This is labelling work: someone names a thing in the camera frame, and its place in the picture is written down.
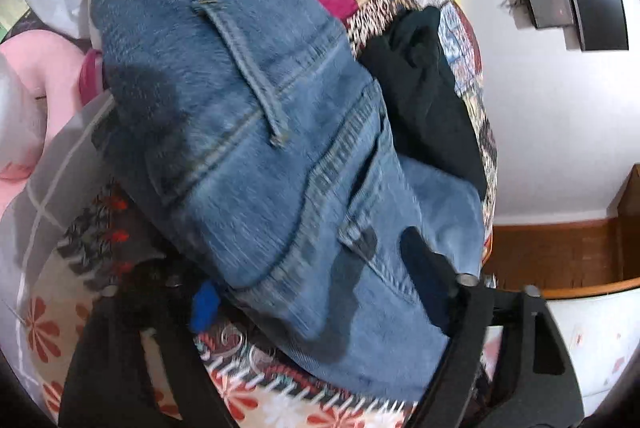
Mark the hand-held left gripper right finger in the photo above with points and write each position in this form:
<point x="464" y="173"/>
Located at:
<point x="430" y="278"/>

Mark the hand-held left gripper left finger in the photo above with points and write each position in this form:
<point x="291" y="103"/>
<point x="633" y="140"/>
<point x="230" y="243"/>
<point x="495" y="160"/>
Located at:
<point x="205" y="308"/>

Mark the blue denim pants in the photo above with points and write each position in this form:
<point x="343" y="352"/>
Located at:
<point x="280" y="148"/>

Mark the patchwork printed blanket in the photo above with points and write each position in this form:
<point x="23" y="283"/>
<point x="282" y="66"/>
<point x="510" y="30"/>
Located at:
<point x="250" y="393"/>

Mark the black garment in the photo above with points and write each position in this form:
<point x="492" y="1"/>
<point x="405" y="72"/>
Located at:
<point x="425" y="98"/>

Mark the wooden wardrobe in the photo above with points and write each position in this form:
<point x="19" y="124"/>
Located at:
<point x="600" y="338"/>

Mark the pink cloth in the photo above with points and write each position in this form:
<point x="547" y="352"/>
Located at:
<point x="35" y="78"/>

